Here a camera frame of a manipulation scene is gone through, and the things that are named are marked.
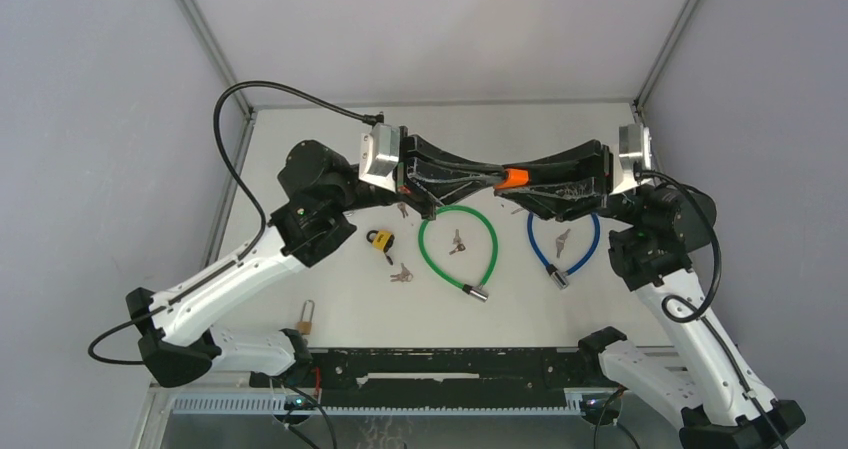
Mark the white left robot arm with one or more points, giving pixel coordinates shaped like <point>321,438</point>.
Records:
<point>180,337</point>

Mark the blue cable lock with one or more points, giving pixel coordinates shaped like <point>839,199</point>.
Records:
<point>560,276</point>

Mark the yellow tag padlock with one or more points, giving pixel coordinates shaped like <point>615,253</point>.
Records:
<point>383,241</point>

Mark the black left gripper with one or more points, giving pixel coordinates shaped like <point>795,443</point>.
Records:
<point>427,194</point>

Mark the small brass padlock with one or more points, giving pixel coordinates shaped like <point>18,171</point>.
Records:
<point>305,323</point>

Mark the orange black padlock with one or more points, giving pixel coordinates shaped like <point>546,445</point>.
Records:
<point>513,178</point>

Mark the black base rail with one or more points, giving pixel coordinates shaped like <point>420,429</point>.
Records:
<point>443,379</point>

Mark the green lock silver keys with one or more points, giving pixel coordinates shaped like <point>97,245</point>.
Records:
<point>458,243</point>

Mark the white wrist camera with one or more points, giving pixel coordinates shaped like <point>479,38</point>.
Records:
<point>380,156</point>
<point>632,156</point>

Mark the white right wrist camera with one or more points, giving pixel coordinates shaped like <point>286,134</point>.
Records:
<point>632,156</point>

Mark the blue lock silver keys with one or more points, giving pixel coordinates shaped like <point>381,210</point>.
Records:
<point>560,242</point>

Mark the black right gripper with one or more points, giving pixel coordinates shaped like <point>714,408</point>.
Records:
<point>560,200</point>

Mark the brass padlock silver keys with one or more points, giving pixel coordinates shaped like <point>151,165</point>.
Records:
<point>404,275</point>

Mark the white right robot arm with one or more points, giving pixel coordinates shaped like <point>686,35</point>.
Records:
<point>668,254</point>

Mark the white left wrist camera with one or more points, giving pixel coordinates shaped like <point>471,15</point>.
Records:
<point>380,156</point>

